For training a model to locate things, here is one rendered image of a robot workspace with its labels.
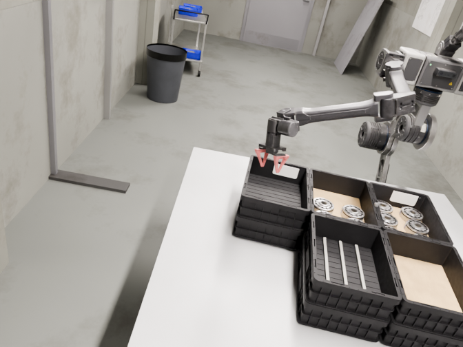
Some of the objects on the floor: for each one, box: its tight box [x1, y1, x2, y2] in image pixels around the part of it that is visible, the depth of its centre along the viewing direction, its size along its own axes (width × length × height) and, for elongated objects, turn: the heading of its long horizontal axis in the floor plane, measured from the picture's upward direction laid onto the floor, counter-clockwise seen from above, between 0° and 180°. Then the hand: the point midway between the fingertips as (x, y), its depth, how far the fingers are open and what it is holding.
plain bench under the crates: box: [127, 147, 463, 347], centre depth 201 cm, size 160×160×70 cm
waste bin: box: [146, 43, 187, 103], centre depth 487 cm, size 47×47×60 cm
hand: (269, 167), depth 164 cm, fingers open, 9 cm apart
